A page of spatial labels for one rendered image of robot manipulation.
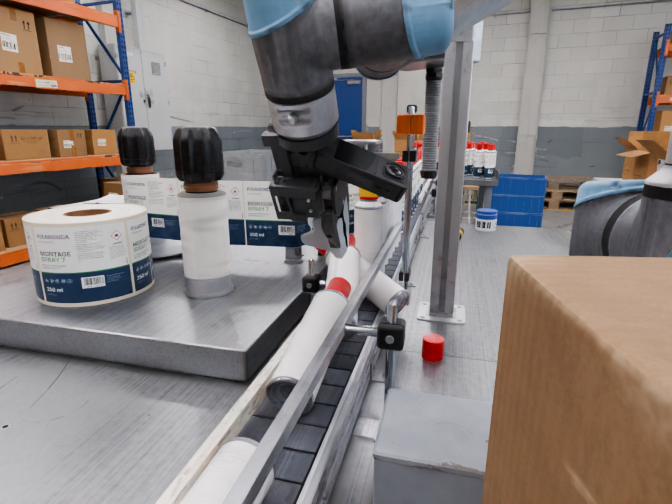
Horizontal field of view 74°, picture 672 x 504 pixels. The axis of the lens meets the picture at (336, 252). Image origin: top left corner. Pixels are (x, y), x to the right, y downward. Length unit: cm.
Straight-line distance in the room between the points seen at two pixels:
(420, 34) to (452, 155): 38
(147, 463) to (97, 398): 16
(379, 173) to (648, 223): 29
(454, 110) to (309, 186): 36
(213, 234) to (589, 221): 58
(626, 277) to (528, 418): 7
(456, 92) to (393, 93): 783
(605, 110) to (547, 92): 92
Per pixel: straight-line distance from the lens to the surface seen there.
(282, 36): 45
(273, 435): 35
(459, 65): 81
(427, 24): 46
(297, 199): 56
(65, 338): 82
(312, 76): 47
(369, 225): 79
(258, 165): 283
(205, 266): 81
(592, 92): 850
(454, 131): 81
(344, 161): 52
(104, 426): 64
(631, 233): 61
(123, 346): 75
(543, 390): 18
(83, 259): 85
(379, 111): 873
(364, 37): 45
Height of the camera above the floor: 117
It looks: 16 degrees down
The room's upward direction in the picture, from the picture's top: straight up
